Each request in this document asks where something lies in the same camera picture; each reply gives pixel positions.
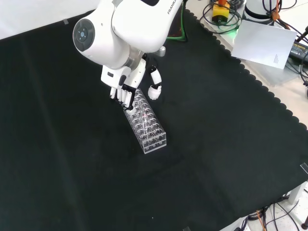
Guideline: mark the pale board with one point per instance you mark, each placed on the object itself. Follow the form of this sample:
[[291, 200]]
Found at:
[[262, 43]]

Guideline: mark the grey tape piece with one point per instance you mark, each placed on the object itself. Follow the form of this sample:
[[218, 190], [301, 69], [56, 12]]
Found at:
[[65, 21]]

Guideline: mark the yellow stop button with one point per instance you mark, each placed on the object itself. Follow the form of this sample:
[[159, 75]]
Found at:
[[220, 12]]

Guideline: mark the clear tape piece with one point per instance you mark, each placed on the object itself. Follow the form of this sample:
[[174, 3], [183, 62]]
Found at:
[[186, 229], [304, 168]]

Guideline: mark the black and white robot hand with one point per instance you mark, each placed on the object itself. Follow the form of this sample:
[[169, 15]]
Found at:
[[120, 77]]

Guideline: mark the clear glass test tube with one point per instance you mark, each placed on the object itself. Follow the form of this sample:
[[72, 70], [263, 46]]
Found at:
[[144, 125]]

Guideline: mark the clear plastic test tube rack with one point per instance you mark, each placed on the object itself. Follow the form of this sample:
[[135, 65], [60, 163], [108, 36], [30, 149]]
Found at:
[[154, 142]]

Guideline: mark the white bench leg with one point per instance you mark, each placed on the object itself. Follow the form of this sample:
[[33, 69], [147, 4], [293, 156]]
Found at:
[[297, 193]]

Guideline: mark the black power adapter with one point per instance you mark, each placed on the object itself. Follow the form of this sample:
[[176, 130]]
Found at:
[[299, 49]]

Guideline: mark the black bench cloth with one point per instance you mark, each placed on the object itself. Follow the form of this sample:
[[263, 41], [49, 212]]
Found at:
[[216, 120]]

